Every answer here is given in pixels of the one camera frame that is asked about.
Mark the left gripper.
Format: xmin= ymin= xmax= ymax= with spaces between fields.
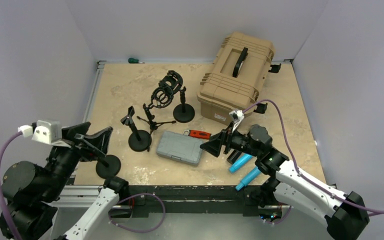
xmin=42 ymin=120 xmax=112 ymax=199

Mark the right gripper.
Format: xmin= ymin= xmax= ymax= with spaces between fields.
xmin=200 ymin=121 xmax=261 ymax=157

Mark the black mic stand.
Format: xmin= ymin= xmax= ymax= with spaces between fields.
xmin=120 ymin=106 xmax=152 ymax=152
xmin=95 ymin=154 xmax=122 ymax=179

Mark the black round-base shock mount stand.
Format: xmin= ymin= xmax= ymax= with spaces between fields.
xmin=163 ymin=70 xmax=195 ymax=123

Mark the blue microphone with pink band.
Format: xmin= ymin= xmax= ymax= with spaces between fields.
xmin=235 ymin=166 xmax=261 ymax=191

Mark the black tripod shock mount stand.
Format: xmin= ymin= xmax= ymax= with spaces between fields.
xmin=137 ymin=80 xmax=177 ymax=151

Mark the black microphone silver grille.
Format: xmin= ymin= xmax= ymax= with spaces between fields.
xmin=226 ymin=150 xmax=242 ymax=165

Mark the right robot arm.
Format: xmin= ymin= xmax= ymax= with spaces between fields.
xmin=200 ymin=124 xmax=370 ymax=240

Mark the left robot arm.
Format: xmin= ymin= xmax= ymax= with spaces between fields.
xmin=0 ymin=120 xmax=121 ymax=240

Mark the grey plastic case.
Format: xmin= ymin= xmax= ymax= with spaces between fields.
xmin=156 ymin=131 xmax=204 ymax=166

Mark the tan plastic tool case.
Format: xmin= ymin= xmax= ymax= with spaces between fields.
xmin=196 ymin=31 xmax=276 ymax=125

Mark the red-handled adjustable wrench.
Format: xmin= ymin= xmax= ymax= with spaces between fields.
xmin=183 ymin=129 xmax=212 ymax=140

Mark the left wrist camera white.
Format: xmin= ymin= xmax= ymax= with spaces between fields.
xmin=17 ymin=120 xmax=71 ymax=148

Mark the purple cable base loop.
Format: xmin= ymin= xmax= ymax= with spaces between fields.
xmin=108 ymin=192 xmax=166 ymax=233

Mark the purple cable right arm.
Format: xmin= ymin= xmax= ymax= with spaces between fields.
xmin=241 ymin=99 xmax=384 ymax=217

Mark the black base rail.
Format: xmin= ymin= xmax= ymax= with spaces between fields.
xmin=107 ymin=184 xmax=294 ymax=220

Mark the green-handled screwdriver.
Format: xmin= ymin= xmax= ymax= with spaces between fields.
xmin=127 ymin=57 xmax=144 ymax=64

